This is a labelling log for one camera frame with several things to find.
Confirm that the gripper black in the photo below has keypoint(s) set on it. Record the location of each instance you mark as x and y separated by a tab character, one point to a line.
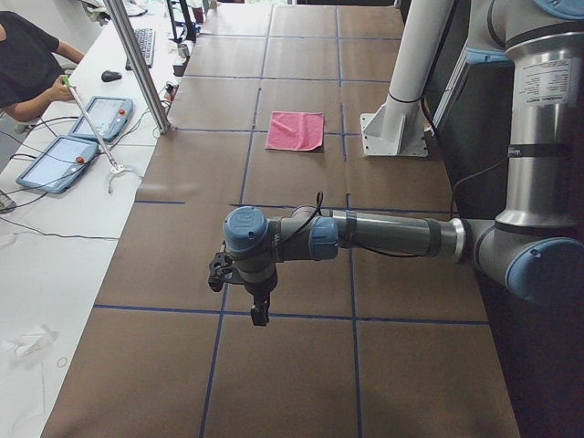
259	289

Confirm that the pink towel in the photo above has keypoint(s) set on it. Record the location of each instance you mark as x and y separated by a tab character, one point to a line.
295	131

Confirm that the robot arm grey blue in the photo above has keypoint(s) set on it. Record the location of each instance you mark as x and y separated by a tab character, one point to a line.
528	247

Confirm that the far teach pendant blue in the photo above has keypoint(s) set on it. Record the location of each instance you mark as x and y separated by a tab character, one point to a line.
109	116

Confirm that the teach pendant blue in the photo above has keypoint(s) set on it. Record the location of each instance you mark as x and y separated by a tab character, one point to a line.
109	116
62	162

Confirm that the near teach pendant blue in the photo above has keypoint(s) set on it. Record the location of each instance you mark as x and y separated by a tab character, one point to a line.
62	162

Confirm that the grabber stick with claw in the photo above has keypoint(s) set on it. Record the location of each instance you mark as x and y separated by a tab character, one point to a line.
116	169

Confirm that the crumpled white tissue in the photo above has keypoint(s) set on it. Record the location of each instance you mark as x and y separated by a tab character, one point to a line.
36	339

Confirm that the metal cup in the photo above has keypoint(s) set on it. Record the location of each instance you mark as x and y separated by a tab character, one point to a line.
184	50

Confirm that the black computer mouse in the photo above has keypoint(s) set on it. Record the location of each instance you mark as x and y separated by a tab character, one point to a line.
110	76

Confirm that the black keyboard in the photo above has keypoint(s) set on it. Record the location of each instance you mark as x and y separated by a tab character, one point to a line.
146	42

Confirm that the person in black shirt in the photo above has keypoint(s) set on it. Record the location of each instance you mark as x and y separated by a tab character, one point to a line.
30	74

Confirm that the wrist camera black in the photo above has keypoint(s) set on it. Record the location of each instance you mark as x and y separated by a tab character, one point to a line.
221	270

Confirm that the white pillar mount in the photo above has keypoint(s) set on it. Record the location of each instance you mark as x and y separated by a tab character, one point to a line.
397	127

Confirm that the aluminium frame post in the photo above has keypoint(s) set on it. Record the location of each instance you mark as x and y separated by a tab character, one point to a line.
151	80

